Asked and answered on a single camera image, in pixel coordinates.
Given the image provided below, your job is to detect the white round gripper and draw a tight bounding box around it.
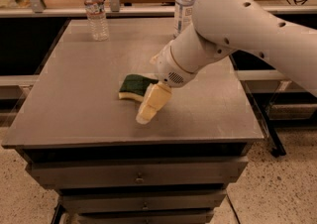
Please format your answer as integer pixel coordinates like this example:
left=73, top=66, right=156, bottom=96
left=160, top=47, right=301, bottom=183
left=136, top=41, right=193, bottom=124

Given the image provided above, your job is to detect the green and yellow sponge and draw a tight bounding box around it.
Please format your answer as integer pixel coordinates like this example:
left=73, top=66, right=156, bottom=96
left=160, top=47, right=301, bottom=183
left=118, top=74, right=158, bottom=102

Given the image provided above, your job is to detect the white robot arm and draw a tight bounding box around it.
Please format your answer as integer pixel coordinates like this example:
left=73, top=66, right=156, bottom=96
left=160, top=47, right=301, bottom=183
left=136, top=0, right=317, bottom=124

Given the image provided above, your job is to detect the clear water bottle blue label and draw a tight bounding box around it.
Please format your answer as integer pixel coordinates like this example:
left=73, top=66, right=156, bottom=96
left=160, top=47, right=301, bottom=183
left=173, top=0, right=195, bottom=37

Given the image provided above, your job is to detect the grey metal drawer cabinet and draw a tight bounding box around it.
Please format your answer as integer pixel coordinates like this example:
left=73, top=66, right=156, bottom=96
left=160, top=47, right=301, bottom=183
left=4, top=18, right=263, bottom=224

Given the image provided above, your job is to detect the clear water bottle red label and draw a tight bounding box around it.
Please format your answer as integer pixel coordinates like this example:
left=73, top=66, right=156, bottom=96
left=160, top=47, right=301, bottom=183
left=83, top=0, right=109, bottom=41

